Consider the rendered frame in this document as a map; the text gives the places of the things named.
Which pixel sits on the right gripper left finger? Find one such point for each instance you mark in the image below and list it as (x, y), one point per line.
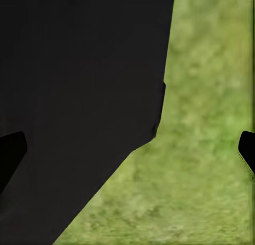
(13, 148)

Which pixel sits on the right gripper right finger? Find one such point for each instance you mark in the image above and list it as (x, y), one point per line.
(247, 148)

